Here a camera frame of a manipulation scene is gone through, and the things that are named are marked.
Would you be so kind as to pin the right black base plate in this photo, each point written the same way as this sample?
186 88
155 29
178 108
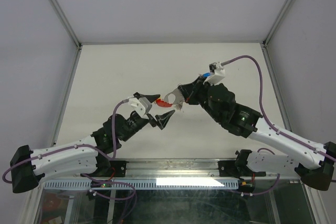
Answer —
228 168

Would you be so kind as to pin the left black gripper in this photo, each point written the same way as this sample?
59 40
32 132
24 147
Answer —
162 119

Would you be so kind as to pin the white slotted cable duct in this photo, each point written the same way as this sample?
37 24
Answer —
163 183

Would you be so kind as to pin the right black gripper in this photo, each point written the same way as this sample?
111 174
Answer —
190 91

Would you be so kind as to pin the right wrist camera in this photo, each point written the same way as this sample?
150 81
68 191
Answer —
217 72

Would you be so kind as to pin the aluminium mounting rail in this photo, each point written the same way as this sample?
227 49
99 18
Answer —
150 168

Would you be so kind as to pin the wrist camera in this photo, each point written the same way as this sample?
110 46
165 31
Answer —
217 72
141 106

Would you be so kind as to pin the blue tag key far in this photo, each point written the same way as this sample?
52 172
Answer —
206 74

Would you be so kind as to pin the red handle keyring holder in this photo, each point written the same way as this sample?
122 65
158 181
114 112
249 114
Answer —
172 99

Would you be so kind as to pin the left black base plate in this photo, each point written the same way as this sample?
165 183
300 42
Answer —
114 169

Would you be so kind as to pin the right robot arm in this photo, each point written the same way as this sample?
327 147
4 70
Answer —
312 162

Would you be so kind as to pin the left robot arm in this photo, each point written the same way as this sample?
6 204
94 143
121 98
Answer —
89 156

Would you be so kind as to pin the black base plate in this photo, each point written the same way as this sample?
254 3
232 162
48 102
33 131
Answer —
114 169
228 168

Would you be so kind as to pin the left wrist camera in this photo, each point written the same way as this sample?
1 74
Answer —
141 106

